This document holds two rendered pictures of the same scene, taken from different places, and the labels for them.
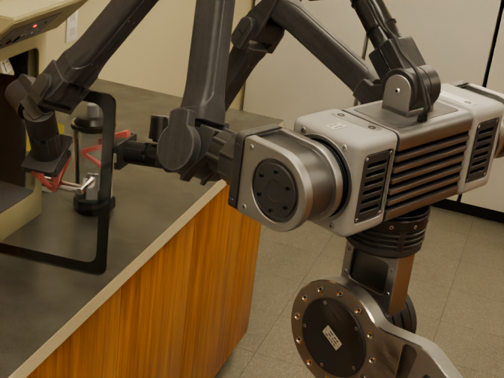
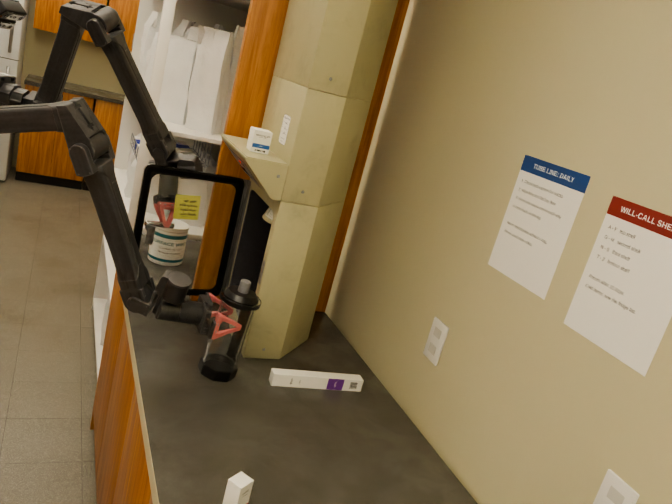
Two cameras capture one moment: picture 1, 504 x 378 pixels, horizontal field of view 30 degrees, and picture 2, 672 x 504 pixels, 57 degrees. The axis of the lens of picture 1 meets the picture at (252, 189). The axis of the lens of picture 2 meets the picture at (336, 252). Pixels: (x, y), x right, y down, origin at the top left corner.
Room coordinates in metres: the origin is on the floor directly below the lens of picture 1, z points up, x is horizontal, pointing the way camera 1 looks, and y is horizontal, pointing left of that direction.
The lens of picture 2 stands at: (3.36, -0.44, 1.76)
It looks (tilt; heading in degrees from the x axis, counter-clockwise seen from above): 16 degrees down; 137
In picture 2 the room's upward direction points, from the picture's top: 15 degrees clockwise
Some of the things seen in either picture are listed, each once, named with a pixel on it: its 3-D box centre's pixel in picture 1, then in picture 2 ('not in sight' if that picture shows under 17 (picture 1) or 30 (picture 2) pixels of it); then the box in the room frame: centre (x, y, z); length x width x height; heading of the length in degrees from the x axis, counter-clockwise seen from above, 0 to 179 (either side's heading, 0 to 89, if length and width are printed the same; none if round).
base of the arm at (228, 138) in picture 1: (241, 159); (13, 98); (1.32, 0.02, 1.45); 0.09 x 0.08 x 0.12; 137
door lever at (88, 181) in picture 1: (67, 183); not in sight; (1.70, 0.37, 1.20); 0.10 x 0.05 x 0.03; 79
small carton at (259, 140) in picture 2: not in sight; (259, 140); (1.95, 0.48, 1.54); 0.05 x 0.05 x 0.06; 73
